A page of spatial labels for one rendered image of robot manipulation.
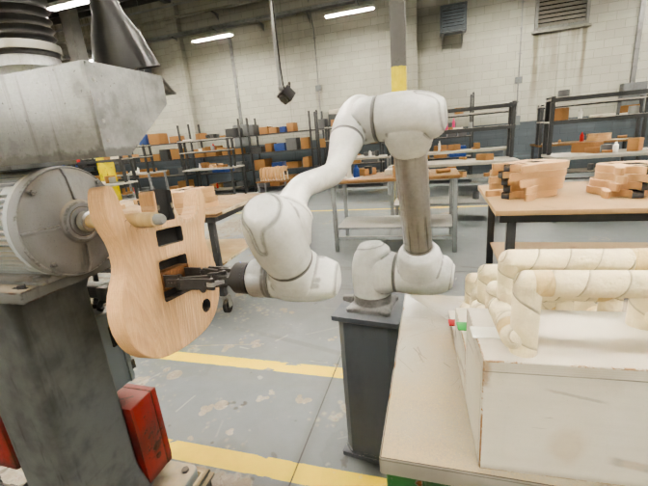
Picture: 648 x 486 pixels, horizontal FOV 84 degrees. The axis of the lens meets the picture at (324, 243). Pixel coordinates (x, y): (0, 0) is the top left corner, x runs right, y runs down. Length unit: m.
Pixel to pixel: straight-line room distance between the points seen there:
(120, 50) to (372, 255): 0.99
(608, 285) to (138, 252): 0.82
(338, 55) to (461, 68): 3.54
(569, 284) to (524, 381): 0.13
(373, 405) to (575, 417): 1.17
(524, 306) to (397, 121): 0.69
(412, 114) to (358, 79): 10.88
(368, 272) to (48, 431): 1.07
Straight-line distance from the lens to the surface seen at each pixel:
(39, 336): 1.17
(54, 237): 0.97
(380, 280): 1.41
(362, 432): 1.79
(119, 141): 0.71
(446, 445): 0.64
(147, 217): 0.85
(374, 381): 1.59
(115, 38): 0.93
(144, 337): 0.91
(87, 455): 1.36
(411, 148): 1.09
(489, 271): 0.74
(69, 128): 0.73
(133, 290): 0.88
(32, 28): 0.87
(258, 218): 0.62
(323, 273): 0.75
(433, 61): 11.77
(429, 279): 1.36
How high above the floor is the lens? 1.38
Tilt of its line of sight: 16 degrees down
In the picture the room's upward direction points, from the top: 5 degrees counter-clockwise
